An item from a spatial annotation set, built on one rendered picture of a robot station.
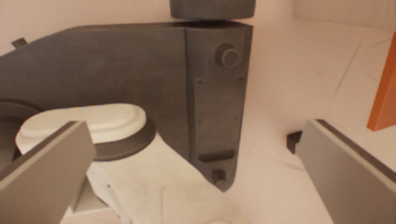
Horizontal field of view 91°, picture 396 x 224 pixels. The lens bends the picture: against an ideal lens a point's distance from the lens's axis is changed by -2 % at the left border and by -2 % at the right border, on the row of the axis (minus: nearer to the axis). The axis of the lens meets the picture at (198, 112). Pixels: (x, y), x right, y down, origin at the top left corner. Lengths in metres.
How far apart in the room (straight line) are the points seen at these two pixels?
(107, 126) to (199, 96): 0.22
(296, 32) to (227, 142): 0.43
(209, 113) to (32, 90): 0.39
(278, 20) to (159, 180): 0.59
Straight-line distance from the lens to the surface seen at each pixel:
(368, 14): 0.56
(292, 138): 0.94
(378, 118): 0.68
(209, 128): 0.53
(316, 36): 0.82
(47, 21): 0.67
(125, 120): 0.36
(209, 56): 0.43
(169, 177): 0.31
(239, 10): 0.45
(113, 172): 0.34
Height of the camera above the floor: 0.62
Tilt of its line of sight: 59 degrees down
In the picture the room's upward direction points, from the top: 157 degrees clockwise
